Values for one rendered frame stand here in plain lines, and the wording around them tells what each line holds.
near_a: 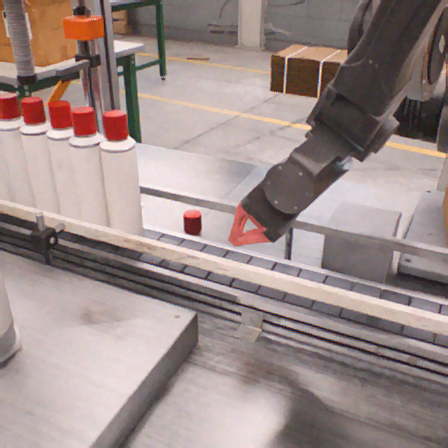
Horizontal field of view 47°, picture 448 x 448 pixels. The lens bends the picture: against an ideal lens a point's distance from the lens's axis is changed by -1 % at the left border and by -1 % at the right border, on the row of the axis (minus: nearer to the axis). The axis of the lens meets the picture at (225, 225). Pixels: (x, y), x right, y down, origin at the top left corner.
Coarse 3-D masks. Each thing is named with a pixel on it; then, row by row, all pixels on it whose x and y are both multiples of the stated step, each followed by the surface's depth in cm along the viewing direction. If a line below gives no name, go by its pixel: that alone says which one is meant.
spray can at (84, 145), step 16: (80, 112) 72; (80, 128) 73; (96, 128) 75; (80, 144) 74; (96, 144) 74; (80, 160) 75; (96, 160) 75; (80, 176) 76; (96, 176) 76; (80, 192) 78; (96, 192) 78; (80, 208) 80; (96, 208) 79; (96, 224) 80; (96, 240) 82
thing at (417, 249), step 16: (144, 192) 80; (160, 192) 79; (176, 192) 78; (224, 208) 75; (304, 224) 71; (320, 224) 70; (336, 224) 70; (352, 240) 69; (368, 240) 68; (384, 240) 67; (400, 240) 66; (432, 256) 65
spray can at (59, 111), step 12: (48, 108) 76; (60, 108) 75; (60, 120) 76; (48, 132) 77; (60, 132) 77; (72, 132) 77; (48, 144) 78; (60, 144) 77; (60, 156) 78; (60, 168) 79; (72, 168) 79; (60, 180) 80; (72, 180) 80; (60, 192) 81; (72, 192) 81; (60, 204) 83; (72, 204) 82; (72, 216) 83
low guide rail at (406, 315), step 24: (24, 216) 84; (48, 216) 82; (120, 240) 77; (144, 240) 75; (192, 264) 73; (216, 264) 71; (240, 264) 70; (288, 288) 67; (312, 288) 66; (336, 288) 65; (384, 312) 63; (408, 312) 61
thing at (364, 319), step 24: (0, 216) 89; (72, 240) 82; (168, 240) 82; (192, 240) 82; (168, 264) 76; (264, 264) 76; (240, 288) 71; (264, 288) 71; (360, 288) 71; (384, 288) 71; (336, 312) 67; (360, 312) 67; (432, 312) 67; (408, 336) 63; (432, 336) 63
